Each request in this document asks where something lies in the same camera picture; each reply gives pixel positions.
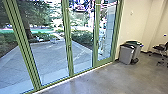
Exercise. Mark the green garden bush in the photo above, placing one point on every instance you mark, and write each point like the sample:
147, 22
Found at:
83, 37

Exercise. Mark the small grey outdoor bench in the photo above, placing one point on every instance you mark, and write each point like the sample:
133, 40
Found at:
55, 40

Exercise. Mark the green framed glass door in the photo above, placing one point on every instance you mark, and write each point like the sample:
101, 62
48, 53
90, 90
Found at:
68, 40

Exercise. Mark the white wall thermostat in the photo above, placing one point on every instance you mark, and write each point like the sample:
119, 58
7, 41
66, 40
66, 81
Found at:
131, 13

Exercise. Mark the large tree trunk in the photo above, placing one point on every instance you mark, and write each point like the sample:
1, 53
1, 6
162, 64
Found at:
26, 23

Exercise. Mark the black office chair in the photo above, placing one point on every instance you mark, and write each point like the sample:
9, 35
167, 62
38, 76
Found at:
161, 50

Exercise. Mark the green lidded trash bin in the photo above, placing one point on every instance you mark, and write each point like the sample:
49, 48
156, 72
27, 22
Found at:
137, 50

